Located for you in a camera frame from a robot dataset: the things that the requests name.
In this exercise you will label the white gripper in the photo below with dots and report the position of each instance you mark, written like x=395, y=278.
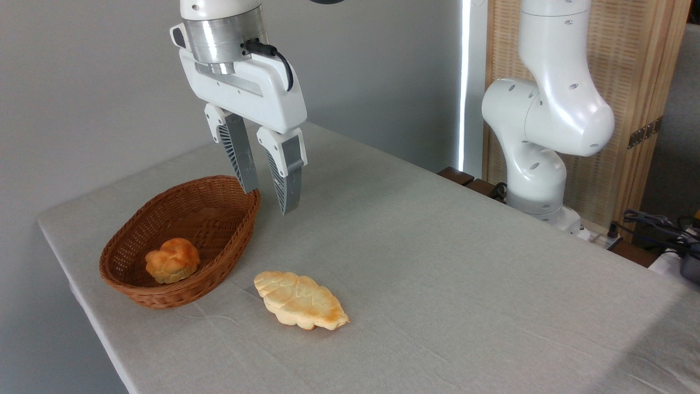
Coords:
x=262, y=93

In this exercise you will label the round knotted bread roll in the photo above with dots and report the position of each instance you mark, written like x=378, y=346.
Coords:
x=172, y=260

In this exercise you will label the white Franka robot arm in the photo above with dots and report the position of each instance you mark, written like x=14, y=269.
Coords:
x=552, y=109

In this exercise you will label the flat leaf-shaped bread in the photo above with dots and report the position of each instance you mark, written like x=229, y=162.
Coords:
x=301, y=301

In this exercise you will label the brown wicker basket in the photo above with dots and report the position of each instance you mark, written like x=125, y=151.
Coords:
x=210, y=219

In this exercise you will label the dark brown wooden block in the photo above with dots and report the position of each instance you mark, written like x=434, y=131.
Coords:
x=455, y=175
x=484, y=189

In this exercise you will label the grey tablecloth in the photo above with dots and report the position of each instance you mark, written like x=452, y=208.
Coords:
x=437, y=284

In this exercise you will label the white power strip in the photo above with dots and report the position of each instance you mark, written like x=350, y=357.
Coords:
x=599, y=238

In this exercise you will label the wooden slatted folding screen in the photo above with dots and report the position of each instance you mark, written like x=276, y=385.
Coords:
x=629, y=71

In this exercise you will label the metal screen hinge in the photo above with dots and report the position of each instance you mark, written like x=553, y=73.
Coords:
x=645, y=132

